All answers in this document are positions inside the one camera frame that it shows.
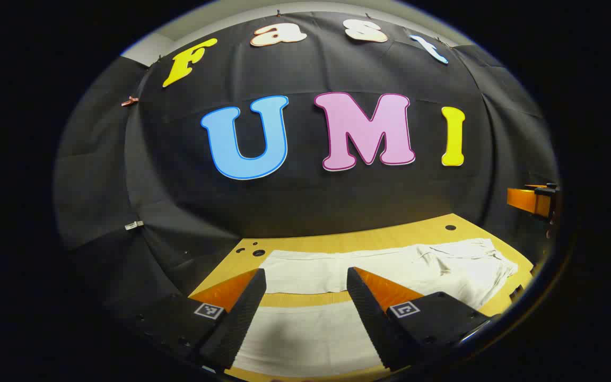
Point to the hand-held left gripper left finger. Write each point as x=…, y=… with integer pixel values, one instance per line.
x=242, y=318

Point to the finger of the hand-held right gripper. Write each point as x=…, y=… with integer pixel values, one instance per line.
x=520, y=200

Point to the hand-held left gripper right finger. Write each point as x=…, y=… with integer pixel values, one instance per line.
x=369, y=323

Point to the white jeans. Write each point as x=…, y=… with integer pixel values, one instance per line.
x=311, y=273

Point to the black backdrop cloth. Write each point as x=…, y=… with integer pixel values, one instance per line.
x=305, y=196

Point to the white cloth clip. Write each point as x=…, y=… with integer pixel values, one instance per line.
x=133, y=225

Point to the copper cloth clip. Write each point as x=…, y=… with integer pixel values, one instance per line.
x=129, y=101

